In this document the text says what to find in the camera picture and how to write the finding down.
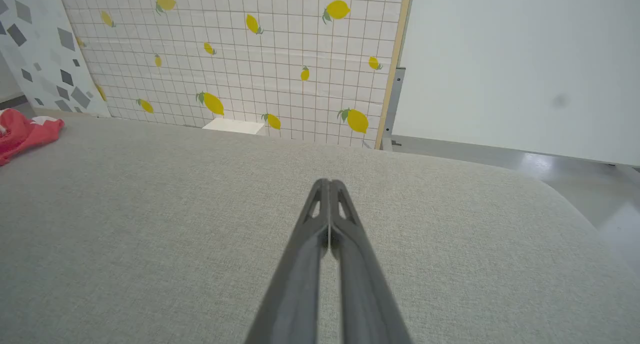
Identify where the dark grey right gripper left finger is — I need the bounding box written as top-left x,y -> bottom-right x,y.
245,179 -> 330,344

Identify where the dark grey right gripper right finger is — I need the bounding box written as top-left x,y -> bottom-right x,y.
330,180 -> 414,344

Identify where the red garment with white trim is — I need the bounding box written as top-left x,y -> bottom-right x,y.
0,108 -> 66,166

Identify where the white box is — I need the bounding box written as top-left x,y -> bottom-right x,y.
201,117 -> 266,136

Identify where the grey metal board support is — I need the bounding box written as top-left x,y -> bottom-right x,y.
382,67 -> 406,150

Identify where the plain white partition board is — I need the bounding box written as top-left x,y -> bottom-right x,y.
390,0 -> 640,166

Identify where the grey diamond pattern panel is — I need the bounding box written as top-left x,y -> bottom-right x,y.
0,0 -> 111,118

